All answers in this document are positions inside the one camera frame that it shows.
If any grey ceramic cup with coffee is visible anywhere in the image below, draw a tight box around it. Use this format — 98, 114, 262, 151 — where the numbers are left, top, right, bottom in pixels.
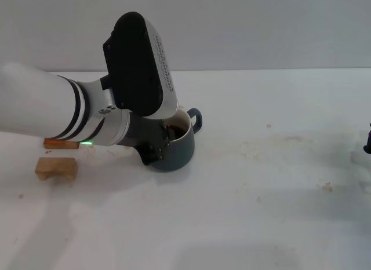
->
141, 107, 204, 173

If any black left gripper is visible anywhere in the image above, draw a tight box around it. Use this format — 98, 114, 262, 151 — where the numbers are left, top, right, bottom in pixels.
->
115, 110, 176, 166

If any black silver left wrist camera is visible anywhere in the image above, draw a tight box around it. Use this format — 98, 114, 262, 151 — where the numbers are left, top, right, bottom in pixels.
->
101, 11, 179, 121

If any light notched wooden block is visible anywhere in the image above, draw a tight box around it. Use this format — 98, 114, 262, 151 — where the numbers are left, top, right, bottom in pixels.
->
35, 157, 79, 181

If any reddish brown wooden block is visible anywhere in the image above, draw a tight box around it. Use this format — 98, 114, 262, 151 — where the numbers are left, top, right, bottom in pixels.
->
43, 138, 81, 150

